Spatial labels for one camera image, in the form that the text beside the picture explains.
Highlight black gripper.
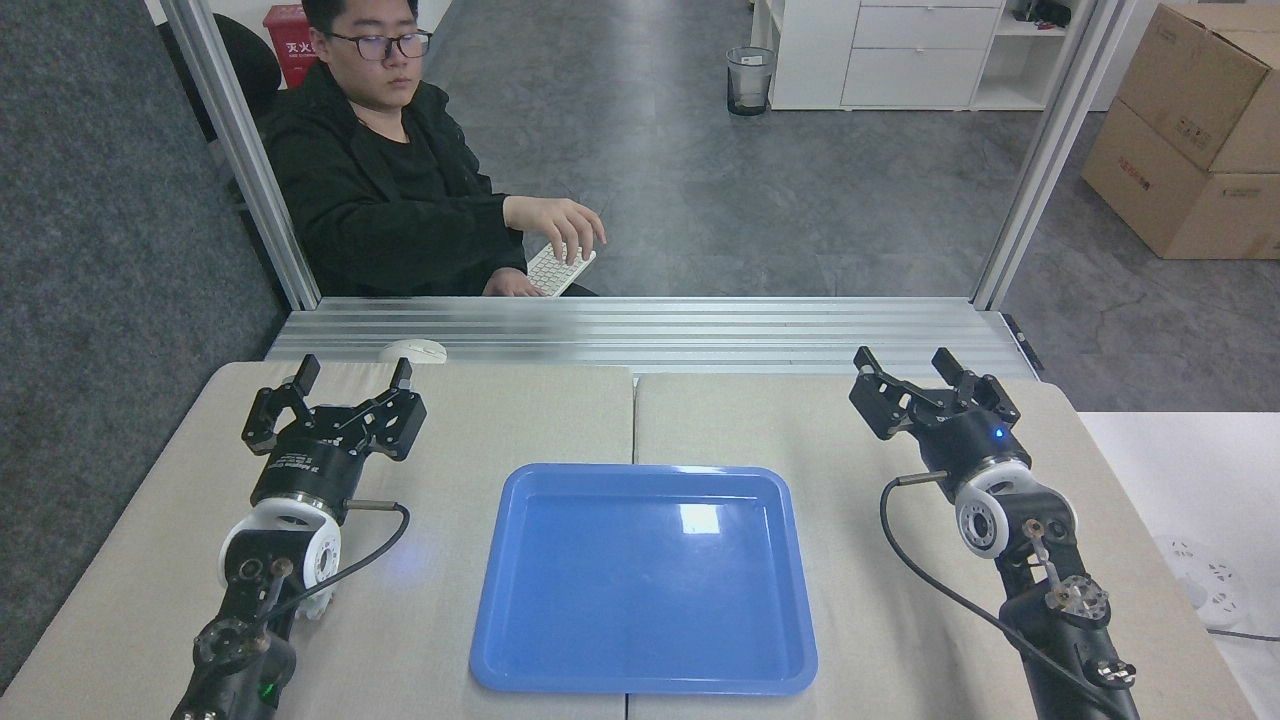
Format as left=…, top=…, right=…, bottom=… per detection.
left=241, top=354, right=428, bottom=511
left=850, top=346, right=1029, bottom=491

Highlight white keyboard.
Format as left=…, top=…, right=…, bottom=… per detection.
left=527, top=243, right=597, bottom=298

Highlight blue plastic tray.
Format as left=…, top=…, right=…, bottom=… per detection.
left=469, top=463, right=819, bottom=697

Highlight person's left hand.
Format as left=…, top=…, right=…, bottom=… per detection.
left=483, top=268, right=549, bottom=298

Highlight person's right hand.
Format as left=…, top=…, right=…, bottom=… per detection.
left=503, top=196, right=608, bottom=266

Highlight beige table mat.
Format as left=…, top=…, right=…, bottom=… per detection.
left=627, top=373, right=1261, bottom=720
left=0, top=361, right=636, bottom=720

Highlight person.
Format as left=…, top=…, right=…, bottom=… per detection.
left=258, top=0, right=608, bottom=298

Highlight white side table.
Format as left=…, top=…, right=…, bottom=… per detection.
left=1078, top=412, right=1280, bottom=720

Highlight large cardboard box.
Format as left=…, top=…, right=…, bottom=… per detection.
left=1081, top=100, right=1280, bottom=261

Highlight white power strip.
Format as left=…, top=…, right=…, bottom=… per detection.
left=1150, top=535, right=1251, bottom=631

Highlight white drawer cabinet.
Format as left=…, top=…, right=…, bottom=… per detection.
left=750, top=0, right=1079, bottom=112

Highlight grey waste bin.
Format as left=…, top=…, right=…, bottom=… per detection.
left=726, top=47, right=776, bottom=117

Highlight black office chair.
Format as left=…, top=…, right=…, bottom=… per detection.
left=158, top=13, right=284, bottom=143

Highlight black eyeglasses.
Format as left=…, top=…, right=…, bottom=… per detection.
left=322, top=30, right=434, bottom=62

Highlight red fire extinguisher box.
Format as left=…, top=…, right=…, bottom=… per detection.
left=263, top=4, right=317, bottom=89

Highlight small cardboard box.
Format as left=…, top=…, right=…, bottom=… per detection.
left=1117, top=3, right=1280, bottom=175

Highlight black end bracket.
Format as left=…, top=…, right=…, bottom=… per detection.
left=1002, top=313, right=1046, bottom=372

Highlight silver aluminium post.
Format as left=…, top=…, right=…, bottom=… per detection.
left=160, top=0, right=322, bottom=311
left=972, top=0, right=1141, bottom=311

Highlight silver aluminium rail platform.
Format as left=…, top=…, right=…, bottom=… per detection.
left=265, top=296, right=1041, bottom=381

